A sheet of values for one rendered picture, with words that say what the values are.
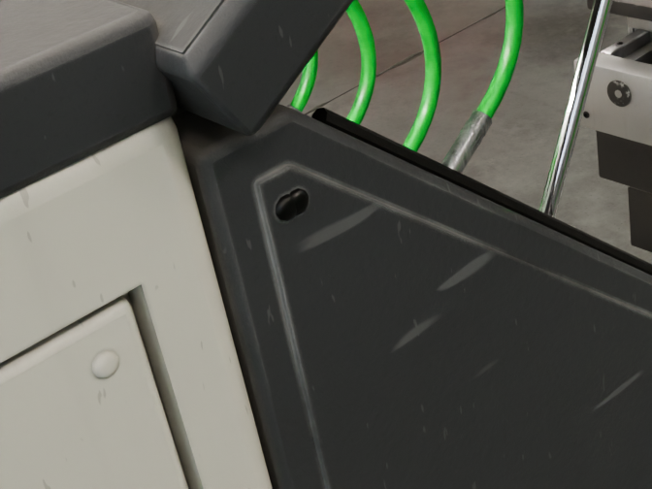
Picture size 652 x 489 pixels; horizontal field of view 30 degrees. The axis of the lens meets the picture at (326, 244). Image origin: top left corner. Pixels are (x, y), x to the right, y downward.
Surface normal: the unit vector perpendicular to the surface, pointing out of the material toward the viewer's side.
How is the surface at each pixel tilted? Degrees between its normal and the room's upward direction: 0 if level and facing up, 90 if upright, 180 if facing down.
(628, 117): 90
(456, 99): 0
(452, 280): 90
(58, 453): 90
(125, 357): 90
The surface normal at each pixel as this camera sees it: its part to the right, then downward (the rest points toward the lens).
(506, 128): -0.17, -0.84
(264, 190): 0.63, 0.30
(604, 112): -0.74, 0.46
